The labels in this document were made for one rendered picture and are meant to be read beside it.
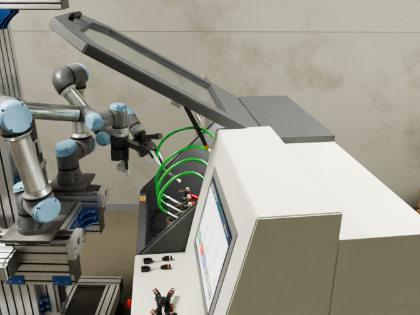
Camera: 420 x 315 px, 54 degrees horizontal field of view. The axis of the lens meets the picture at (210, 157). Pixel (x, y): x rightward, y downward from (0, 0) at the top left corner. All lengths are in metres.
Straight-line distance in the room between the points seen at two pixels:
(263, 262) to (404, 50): 3.11
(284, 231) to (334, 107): 2.90
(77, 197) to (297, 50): 2.22
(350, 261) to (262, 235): 0.26
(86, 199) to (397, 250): 1.73
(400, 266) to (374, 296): 0.11
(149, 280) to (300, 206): 0.85
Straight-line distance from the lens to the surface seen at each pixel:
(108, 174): 4.14
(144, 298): 1.67
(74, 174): 2.44
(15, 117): 1.69
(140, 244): 2.01
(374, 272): 1.24
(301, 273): 1.15
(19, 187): 1.97
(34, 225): 2.03
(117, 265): 3.51
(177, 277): 1.75
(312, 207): 1.09
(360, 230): 1.18
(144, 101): 3.81
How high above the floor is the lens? 2.07
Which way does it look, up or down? 22 degrees down
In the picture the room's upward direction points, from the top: straight up
